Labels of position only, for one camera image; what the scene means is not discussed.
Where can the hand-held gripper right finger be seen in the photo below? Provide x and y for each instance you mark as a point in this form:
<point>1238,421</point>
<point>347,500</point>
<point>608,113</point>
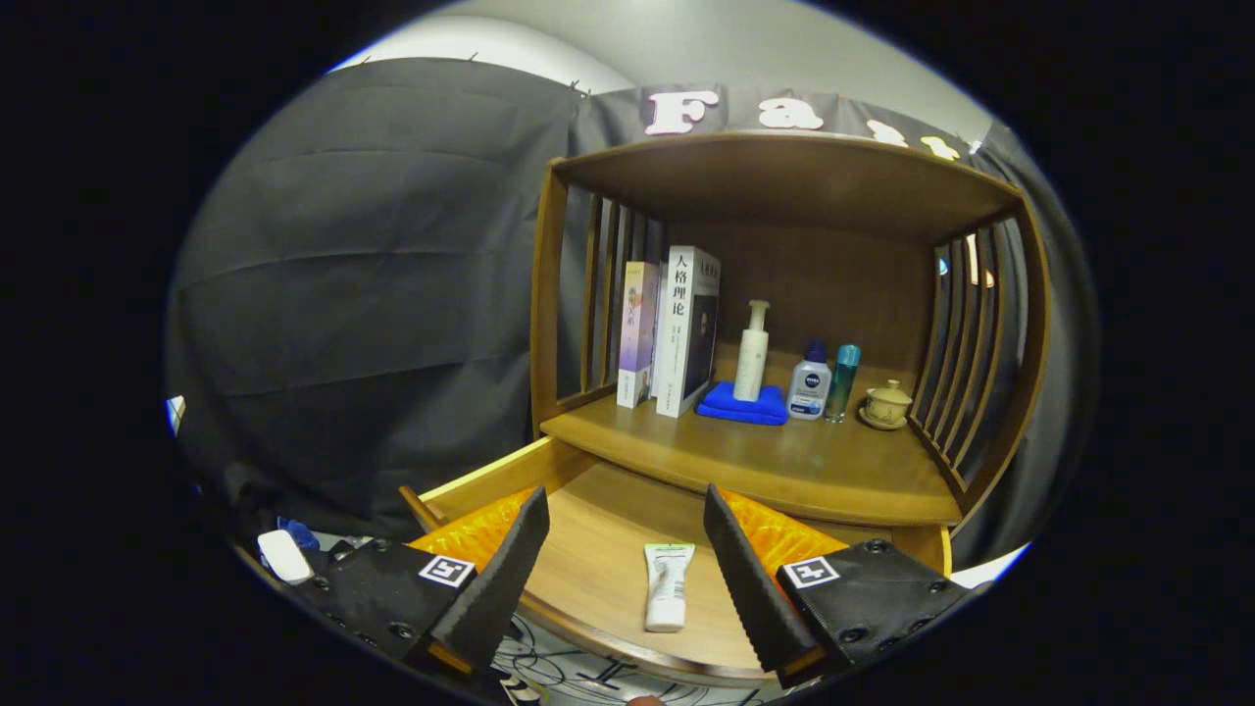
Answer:
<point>753,588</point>

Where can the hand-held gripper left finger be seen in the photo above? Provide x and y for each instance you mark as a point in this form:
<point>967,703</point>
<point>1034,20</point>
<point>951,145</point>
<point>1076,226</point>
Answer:
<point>505,588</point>

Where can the white squeeze tube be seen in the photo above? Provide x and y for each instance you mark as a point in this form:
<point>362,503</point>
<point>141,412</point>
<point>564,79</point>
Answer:
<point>667,588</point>

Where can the wooden drawer with black knob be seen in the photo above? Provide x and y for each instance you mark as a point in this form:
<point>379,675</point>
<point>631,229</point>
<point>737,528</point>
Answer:
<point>608,549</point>

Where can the wooden countertop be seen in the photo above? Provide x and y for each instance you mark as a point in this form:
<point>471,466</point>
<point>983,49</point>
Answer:
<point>804,461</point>

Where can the brown wooden cabinet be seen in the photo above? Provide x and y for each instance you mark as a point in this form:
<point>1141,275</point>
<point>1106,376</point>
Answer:
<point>824,284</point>

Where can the blue folded cloth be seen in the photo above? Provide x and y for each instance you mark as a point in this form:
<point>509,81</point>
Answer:
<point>726,404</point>

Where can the yellow saucer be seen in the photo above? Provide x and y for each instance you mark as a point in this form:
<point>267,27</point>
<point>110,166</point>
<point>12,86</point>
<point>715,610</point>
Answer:
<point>880,425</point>

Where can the white bottle with blue pump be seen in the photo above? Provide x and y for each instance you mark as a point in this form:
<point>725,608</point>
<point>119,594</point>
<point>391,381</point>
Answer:
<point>809,387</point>

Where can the small blue item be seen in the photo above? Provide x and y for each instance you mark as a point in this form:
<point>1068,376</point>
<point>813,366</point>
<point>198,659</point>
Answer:
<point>299,534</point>

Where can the small white device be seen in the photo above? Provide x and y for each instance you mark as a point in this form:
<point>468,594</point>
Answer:
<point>284,557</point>

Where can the teal glass bottle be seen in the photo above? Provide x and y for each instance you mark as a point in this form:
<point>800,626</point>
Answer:
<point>841,382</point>

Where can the yellow lidded teacup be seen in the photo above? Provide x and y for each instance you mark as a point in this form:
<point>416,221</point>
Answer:
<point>888,402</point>

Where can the white side furniture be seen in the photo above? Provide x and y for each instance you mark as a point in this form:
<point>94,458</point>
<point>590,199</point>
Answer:
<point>990,567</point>

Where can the thick white book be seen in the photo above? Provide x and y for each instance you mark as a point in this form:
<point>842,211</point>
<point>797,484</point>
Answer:
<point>677,333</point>

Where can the purple book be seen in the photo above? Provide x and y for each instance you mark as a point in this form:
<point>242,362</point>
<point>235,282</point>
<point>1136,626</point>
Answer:
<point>637,333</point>

